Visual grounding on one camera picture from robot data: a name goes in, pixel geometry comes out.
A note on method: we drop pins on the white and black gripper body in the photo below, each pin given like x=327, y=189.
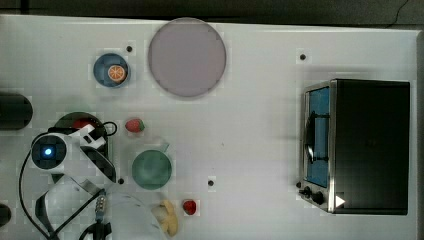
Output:
x=88, y=136

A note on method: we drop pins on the red ketchup bottle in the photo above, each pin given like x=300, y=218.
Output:
x=80, y=123

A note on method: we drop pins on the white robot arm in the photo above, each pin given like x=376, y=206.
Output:
x=84, y=203

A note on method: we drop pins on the pink strawberry toy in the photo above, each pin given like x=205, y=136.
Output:
x=135, y=125

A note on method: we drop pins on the blue bowl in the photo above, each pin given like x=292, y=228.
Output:
x=102, y=65

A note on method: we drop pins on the orange half toy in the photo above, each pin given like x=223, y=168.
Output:
x=117, y=73

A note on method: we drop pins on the black round pan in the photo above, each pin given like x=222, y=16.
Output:
x=16, y=111

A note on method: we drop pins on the black cylinder cup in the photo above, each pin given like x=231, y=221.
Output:
x=5, y=215

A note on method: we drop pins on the peeled banana toy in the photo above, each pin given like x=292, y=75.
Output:
x=167, y=217

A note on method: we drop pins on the small red fruit toy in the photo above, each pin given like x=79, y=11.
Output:
x=190, y=207

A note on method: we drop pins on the large grey round plate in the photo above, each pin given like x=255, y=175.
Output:
x=187, y=57

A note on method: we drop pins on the silver toaster oven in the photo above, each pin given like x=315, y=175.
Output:
x=355, y=146

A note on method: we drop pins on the green pot with handle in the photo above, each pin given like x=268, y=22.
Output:
x=152, y=168

